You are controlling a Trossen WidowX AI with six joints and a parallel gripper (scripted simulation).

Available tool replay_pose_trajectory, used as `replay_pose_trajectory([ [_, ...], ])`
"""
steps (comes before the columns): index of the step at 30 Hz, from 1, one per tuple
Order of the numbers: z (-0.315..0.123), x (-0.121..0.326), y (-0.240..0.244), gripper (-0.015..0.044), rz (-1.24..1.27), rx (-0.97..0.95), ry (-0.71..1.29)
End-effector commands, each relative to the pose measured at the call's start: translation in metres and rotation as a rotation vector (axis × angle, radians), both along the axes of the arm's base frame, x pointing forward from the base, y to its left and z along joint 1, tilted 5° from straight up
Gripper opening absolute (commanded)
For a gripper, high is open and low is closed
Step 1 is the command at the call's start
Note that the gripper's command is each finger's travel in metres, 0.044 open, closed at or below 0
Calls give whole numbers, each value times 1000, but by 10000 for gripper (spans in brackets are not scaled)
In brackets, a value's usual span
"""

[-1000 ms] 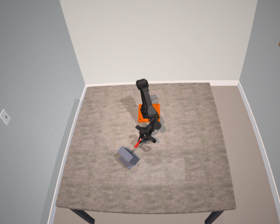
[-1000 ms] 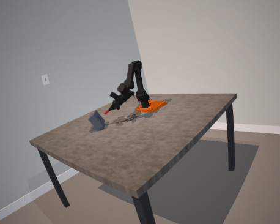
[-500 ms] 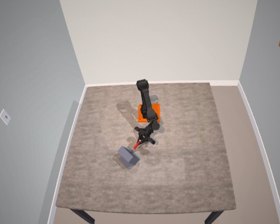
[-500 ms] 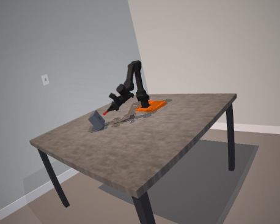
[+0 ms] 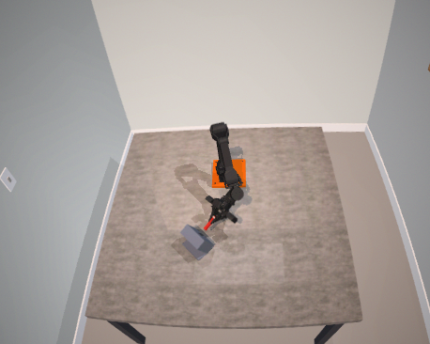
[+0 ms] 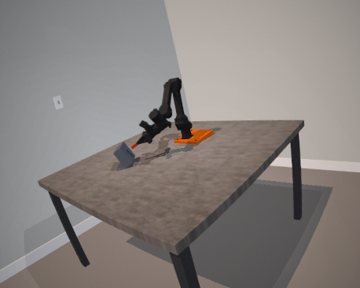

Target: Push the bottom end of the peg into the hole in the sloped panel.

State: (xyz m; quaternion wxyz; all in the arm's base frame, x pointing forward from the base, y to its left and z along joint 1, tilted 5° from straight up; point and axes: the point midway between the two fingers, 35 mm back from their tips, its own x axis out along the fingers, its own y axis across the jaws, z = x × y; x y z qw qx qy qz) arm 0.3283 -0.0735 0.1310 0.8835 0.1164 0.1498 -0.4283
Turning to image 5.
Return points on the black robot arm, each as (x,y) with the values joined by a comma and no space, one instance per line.
(225,170)

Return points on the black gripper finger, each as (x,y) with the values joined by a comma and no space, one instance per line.
(217,218)
(214,213)

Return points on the red square peg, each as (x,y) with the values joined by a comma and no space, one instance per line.
(208,224)

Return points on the grey sloped panel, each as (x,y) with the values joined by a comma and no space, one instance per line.
(196,242)

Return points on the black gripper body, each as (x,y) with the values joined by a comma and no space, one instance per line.
(226,213)

